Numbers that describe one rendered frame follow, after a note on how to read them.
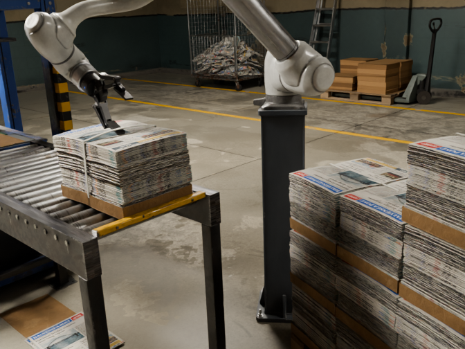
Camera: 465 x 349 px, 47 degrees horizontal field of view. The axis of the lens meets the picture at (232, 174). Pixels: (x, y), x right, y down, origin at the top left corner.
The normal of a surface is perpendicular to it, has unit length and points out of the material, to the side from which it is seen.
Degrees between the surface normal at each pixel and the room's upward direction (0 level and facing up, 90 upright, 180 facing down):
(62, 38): 110
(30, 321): 0
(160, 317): 0
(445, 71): 90
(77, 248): 90
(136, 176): 90
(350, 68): 87
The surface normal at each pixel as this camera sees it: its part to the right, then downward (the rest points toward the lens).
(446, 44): -0.69, 0.24
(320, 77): 0.49, 0.32
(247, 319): -0.04, -0.95
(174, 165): 0.73, 0.18
